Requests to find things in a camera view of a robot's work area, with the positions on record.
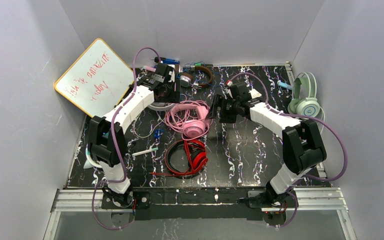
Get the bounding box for pink cable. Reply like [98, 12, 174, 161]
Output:
[163, 100, 213, 142]

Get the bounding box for red cable with remote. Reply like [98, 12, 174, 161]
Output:
[148, 138, 209, 178]

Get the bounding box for red headphones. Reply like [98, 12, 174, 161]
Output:
[164, 139, 209, 179]

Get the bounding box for teal white cat-ear headphones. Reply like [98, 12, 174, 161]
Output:
[83, 134, 102, 169]

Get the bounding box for pink headphones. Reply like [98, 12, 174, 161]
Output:
[164, 100, 212, 140]

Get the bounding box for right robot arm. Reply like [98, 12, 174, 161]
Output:
[206, 83, 327, 205]

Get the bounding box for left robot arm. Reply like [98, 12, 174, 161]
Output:
[86, 62, 180, 207]

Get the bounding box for brown headphones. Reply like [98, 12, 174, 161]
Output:
[178, 65, 214, 89]

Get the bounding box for mint green headphones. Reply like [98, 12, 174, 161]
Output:
[287, 72, 326, 121]

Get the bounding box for white red small box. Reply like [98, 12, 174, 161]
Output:
[249, 88, 262, 99]

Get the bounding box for pink marker pen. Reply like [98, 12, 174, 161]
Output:
[143, 65, 156, 73]

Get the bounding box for blue black tool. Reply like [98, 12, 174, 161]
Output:
[153, 57, 180, 68]

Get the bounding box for light blue pen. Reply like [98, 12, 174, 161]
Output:
[277, 81, 293, 91]

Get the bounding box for white green marker pen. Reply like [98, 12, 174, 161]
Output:
[131, 147, 159, 157]

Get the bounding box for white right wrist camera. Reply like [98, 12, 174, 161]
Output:
[226, 79, 234, 89]

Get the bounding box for white board yellow frame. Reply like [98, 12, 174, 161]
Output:
[54, 38, 134, 117]

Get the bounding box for black table front rail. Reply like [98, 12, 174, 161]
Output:
[100, 187, 287, 222]

